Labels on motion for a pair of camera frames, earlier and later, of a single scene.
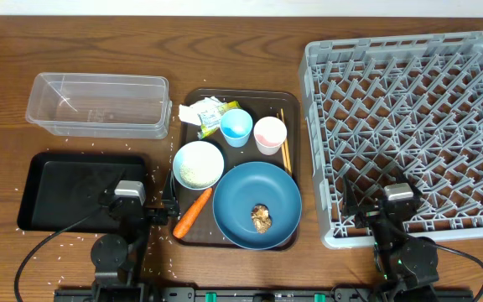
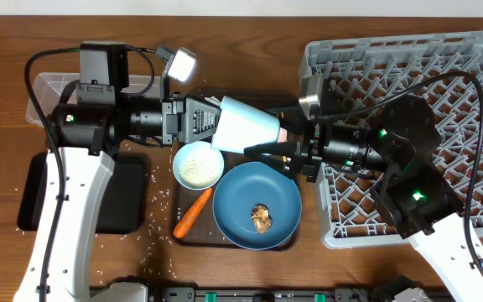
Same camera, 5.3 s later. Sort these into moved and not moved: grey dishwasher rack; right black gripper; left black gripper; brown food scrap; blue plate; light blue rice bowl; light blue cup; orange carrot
Moved: light blue cup; left black gripper; right black gripper
Not moved: brown food scrap; orange carrot; light blue rice bowl; grey dishwasher rack; blue plate
